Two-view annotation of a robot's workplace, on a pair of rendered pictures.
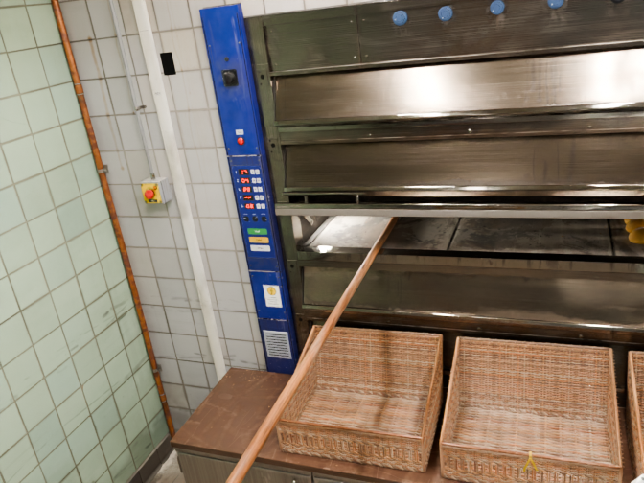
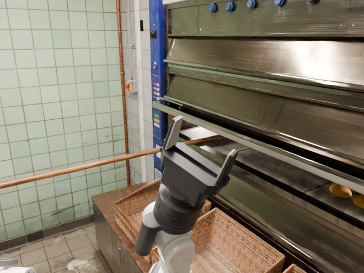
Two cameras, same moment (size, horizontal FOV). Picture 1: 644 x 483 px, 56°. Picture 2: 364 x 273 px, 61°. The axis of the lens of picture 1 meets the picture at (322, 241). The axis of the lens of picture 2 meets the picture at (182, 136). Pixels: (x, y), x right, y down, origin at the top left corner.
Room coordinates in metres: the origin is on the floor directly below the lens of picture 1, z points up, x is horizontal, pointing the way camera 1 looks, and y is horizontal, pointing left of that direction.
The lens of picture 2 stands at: (0.47, -1.28, 1.90)
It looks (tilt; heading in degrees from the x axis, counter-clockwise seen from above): 18 degrees down; 35
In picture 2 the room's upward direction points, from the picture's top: straight up
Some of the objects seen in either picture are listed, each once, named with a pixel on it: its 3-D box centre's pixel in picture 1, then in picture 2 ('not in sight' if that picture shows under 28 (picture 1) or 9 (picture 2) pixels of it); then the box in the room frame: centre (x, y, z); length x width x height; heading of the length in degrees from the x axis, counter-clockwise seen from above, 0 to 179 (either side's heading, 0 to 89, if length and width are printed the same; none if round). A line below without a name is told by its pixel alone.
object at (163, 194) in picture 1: (155, 191); (132, 85); (2.50, 0.67, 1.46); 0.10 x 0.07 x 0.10; 67
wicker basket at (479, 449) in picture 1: (528, 410); (213, 264); (1.69, -0.64, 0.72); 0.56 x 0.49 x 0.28; 68
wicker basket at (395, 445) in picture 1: (363, 391); (160, 212); (1.93, -0.08, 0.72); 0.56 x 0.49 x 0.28; 68
